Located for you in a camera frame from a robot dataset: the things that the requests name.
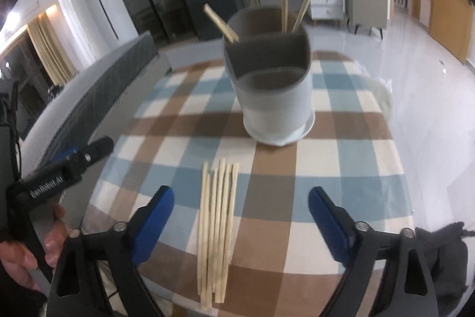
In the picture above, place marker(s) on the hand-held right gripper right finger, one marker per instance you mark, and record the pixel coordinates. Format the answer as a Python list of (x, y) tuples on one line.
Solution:
[(328, 224)]

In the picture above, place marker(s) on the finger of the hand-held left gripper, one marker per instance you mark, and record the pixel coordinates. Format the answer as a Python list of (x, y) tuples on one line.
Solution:
[(66, 156), (92, 151)]

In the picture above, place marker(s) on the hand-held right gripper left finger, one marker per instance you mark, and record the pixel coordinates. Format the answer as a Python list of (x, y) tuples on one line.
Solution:
[(154, 224)]

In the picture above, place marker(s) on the pile of wooden chopsticks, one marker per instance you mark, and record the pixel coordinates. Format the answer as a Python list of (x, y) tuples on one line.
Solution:
[(222, 228)]

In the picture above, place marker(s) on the grey white utensil holder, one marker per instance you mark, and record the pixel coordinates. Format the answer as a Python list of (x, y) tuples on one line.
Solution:
[(274, 109)]

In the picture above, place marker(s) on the person's left hand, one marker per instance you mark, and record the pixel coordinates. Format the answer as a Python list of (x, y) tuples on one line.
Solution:
[(55, 239)]

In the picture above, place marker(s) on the grey quilted bed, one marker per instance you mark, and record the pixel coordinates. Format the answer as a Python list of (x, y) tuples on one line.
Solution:
[(92, 94)]

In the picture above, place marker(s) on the checked tablecloth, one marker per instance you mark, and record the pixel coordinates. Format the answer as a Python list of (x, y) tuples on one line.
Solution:
[(334, 161)]

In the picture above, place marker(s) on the dark window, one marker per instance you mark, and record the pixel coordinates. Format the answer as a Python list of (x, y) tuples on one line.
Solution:
[(29, 86)]

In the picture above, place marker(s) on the beige curtain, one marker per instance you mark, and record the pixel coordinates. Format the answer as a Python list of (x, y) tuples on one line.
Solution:
[(52, 53)]

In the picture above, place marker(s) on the white wardrobe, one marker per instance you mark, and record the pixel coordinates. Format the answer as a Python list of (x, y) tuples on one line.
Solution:
[(96, 42)]

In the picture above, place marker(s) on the white plastic bag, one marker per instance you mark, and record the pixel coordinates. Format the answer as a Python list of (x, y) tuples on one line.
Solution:
[(382, 94)]

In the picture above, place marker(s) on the grey nightstand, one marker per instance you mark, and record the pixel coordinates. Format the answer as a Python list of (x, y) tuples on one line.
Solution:
[(367, 7)]

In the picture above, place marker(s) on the wooden door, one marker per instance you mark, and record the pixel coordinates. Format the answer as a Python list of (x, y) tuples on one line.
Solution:
[(449, 5)]

